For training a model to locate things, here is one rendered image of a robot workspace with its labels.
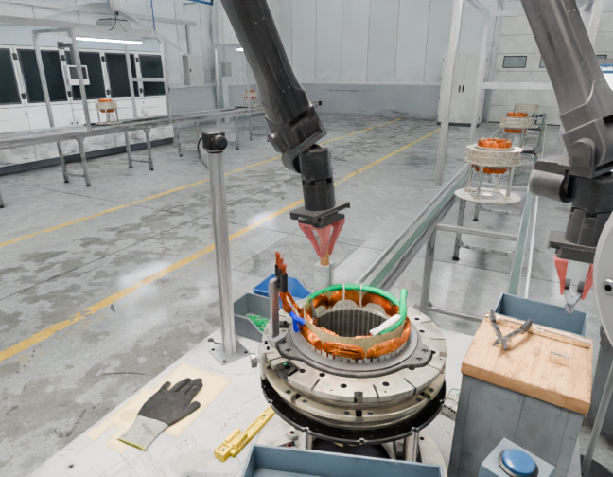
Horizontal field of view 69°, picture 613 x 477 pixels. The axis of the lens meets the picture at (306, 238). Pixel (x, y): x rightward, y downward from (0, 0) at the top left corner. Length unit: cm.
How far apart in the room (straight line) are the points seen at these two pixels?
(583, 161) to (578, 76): 12
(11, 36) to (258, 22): 801
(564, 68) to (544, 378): 48
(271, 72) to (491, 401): 65
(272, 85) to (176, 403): 77
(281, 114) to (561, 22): 42
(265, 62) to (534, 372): 65
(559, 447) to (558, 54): 61
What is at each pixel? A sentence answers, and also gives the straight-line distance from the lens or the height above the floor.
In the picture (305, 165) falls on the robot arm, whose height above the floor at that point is 138.
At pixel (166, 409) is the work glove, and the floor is 80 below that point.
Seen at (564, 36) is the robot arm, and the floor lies 158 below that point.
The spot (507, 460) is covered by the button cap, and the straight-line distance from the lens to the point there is 71.
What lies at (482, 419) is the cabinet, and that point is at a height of 96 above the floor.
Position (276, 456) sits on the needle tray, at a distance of 66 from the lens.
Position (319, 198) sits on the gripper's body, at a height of 132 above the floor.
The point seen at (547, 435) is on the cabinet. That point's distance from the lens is 88.
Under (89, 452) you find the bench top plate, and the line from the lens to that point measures 113.
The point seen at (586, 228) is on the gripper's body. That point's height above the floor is 130.
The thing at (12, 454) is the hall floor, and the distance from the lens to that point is 245.
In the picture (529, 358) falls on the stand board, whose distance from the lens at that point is 88.
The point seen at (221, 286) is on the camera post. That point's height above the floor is 100.
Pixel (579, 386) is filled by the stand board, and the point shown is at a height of 107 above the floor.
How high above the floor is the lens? 153
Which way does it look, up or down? 21 degrees down
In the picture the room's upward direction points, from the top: straight up
